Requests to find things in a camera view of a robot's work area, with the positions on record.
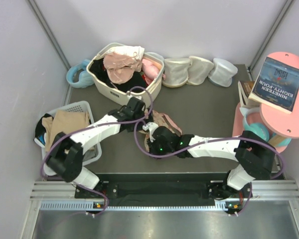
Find floral mesh laundry bag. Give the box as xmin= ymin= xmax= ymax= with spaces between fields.
xmin=140 ymin=110 xmax=182 ymax=152

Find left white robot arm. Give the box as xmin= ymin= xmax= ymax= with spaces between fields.
xmin=44 ymin=97 xmax=146 ymax=198

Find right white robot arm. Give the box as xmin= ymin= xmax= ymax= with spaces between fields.
xmin=148 ymin=126 xmax=275 ymax=197

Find beige laundry basket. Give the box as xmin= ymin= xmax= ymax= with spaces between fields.
xmin=86 ymin=42 xmax=164 ymax=107

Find beige mesh wash bag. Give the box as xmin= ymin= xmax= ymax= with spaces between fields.
xmin=162 ymin=58 xmax=191 ymax=88

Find cream mesh wash bag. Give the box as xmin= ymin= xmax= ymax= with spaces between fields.
xmin=187 ymin=56 xmax=214 ymax=86

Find black clothes in basket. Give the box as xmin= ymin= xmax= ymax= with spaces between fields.
xmin=89 ymin=59 xmax=148 ymax=93

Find pink garment in basket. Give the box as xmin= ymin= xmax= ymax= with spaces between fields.
xmin=142 ymin=58 xmax=162 ymax=85

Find white perforated plastic basket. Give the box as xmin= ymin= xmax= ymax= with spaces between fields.
xmin=34 ymin=101 xmax=102 ymax=166

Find white garment on basket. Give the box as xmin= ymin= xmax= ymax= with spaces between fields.
xmin=106 ymin=45 xmax=145 ymax=60

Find light blue headphones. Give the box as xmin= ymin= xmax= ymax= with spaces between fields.
xmin=66 ymin=59 xmax=94 ymax=89

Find tan folded garment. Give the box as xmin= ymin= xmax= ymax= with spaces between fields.
xmin=42 ymin=110 xmax=90 ymax=152

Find teal cat-ear headphones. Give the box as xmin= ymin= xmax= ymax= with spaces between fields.
xmin=240 ymin=106 xmax=292 ymax=150

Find brown book under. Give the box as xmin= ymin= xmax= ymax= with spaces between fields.
xmin=238 ymin=81 xmax=258 ymax=109

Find black garment in white basket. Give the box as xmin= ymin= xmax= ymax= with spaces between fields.
xmin=35 ymin=114 xmax=54 ymax=141

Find pink tiered side table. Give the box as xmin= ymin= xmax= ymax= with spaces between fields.
xmin=232 ymin=52 xmax=299 ymax=152

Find Nineteen Eighty-Four book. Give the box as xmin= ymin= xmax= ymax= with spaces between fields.
xmin=248 ymin=57 xmax=299 ymax=114

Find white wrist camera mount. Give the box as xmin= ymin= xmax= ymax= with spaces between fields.
xmin=143 ymin=122 xmax=159 ymax=142

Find white slotted cable duct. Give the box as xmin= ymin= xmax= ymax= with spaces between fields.
xmin=40 ymin=201 xmax=240 ymax=212

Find left corner aluminium post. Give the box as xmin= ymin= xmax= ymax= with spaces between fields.
xmin=26 ymin=0 xmax=71 ymax=70

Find corner aluminium post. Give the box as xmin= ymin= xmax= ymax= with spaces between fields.
xmin=247 ymin=0 xmax=296 ymax=74
xmin=26 ymin=0 xmax=71 ymax=70

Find right corner aluminium post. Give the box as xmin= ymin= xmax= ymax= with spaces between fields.
xmin=247 ymin=0 xmax=296 ymax=74

